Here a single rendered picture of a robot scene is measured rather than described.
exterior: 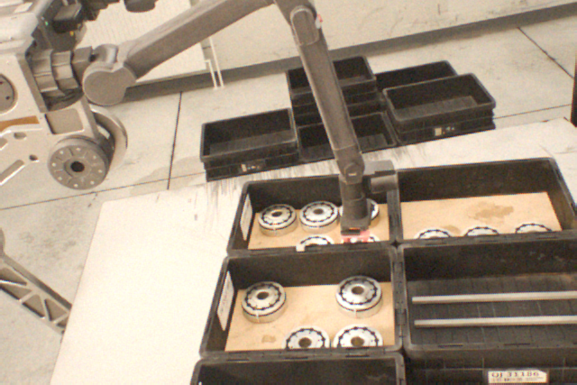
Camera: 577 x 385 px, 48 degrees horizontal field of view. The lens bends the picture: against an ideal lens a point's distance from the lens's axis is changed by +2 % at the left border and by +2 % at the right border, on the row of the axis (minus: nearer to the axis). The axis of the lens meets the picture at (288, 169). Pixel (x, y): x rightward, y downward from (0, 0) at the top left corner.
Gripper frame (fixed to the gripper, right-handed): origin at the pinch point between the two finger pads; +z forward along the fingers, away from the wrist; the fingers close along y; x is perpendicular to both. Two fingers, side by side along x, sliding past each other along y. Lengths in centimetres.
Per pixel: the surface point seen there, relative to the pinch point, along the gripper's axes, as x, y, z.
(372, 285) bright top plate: -4.0, -12.9, 1.6
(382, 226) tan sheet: -4.5, 11.6, 3.6
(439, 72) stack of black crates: -19, 183, 36
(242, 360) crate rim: 18.6, -39.9, -3.2
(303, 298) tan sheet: 12.2, -14.2, 4.8
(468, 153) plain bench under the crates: -28, 65, 14
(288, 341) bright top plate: 12.4, -29.2, 2.7
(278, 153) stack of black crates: 45, 95, 29
